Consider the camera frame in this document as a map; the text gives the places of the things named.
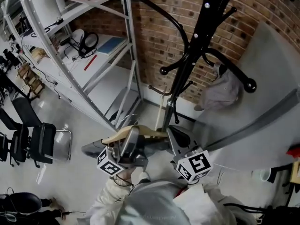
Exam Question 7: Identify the black coat stand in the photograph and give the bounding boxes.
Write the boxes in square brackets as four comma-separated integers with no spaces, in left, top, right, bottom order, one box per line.
[128,0,295,135]

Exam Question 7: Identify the blue book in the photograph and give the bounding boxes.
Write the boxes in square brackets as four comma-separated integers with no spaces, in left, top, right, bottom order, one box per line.
[96,37,127,57]

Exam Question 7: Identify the person's left forearm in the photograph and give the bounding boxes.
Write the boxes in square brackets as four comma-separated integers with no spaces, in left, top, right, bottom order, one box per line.
[79,167,138,225]

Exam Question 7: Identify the person's right forearm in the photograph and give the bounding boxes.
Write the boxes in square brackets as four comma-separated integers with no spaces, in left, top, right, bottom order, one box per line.
[173,181,256,225]

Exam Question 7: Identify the white round device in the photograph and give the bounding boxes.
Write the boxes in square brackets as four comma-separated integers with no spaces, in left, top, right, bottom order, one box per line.
[70,29,85,47]

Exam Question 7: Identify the person's grey hoodie torso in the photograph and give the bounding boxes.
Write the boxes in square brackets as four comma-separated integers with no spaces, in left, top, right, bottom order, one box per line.
[117,179,190,225]

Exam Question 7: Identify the black mesh office chair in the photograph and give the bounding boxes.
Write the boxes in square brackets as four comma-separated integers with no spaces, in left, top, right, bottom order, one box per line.
[0,107,30,167]

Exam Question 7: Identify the black chair chrome sled frame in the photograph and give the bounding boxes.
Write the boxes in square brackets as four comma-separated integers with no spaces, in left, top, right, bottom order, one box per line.
[11,97,72,168]

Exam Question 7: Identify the black round basin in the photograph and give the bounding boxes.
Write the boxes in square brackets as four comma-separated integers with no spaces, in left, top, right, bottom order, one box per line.
[0,192,43,215]

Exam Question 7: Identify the person's left shoe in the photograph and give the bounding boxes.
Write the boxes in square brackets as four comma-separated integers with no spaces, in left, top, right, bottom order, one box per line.
[138,171,151,183]

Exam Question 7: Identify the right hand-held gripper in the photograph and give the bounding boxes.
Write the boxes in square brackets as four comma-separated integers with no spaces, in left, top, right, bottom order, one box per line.
[167,127,211,184]

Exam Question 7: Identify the yellow cardboard box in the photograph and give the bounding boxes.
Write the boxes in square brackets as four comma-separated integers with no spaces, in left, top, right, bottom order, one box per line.
[289,160,300,184]

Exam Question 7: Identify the grey cap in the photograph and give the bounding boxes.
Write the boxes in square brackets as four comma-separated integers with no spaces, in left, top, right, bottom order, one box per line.
[194,63,242,112]

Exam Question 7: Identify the grey refrigerator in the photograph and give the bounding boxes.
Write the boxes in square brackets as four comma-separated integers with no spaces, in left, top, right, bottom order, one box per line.
[194,21,300,171]

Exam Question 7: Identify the white metal shelf rack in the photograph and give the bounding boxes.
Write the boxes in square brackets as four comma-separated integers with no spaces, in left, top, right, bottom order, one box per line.
[0,0,144,132]

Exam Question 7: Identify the black headphones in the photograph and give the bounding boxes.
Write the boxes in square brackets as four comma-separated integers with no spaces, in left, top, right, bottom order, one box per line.
[78,31,99,57]

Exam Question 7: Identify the wooden clothes hanger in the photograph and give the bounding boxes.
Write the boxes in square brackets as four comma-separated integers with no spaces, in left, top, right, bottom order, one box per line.
[102,113,168,144]

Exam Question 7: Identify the dried brown plants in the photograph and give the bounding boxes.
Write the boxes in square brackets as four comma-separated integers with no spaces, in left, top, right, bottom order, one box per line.
[31,47,51,61]

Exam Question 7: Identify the wooden step stool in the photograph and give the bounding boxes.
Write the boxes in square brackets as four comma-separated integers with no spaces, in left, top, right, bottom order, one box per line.
[17,63,45,98]

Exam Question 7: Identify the red paper decoration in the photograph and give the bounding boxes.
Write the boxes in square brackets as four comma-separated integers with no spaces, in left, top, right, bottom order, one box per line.
[286,146,300,158]

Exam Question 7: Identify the red ruler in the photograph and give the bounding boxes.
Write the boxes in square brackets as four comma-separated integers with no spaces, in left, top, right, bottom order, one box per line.
[83,54,98,71]

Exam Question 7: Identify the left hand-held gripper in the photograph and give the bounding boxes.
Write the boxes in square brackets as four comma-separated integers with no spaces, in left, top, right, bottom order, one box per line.
[96,127,148,177]

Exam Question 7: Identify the pale wooden stick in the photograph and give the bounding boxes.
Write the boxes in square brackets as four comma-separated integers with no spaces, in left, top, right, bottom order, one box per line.
[154,85,168,131]

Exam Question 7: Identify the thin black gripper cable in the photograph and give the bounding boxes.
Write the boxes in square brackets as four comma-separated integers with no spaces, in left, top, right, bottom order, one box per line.
[114,176,135,192]

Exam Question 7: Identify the thick black cable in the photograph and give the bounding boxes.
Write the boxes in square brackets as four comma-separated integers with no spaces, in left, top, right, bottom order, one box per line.
[224,202,266,214]

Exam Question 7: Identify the grey t-shirt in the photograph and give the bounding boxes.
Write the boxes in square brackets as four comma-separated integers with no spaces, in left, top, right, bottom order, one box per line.
[81,135,174,166]

